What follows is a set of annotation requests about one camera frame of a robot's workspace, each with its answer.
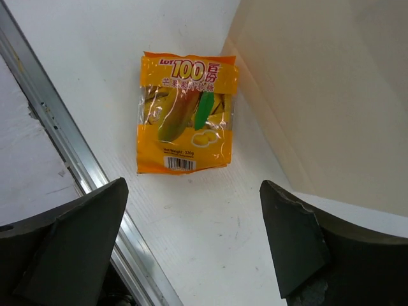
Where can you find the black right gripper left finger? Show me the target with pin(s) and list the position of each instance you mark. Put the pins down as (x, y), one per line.
(60, 256)

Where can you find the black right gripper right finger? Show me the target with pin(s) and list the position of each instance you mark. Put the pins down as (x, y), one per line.
(320, 259)

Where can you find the yellow mango candy bag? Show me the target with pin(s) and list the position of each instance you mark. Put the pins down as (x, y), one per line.
(185, 113)

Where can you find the brown paper bag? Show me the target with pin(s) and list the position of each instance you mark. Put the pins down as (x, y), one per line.
(327, 81)

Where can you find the aluminium table frame rail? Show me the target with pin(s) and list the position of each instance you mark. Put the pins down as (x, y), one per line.
(131, 256)

